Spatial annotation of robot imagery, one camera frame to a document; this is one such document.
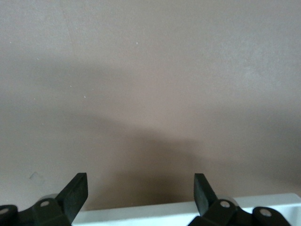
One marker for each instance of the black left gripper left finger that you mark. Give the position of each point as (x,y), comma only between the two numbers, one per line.
(73,200)

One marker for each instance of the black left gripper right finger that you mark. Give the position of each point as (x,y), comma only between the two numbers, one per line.
(204,200)

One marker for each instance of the white tray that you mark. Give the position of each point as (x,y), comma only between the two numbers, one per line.
(145,215)

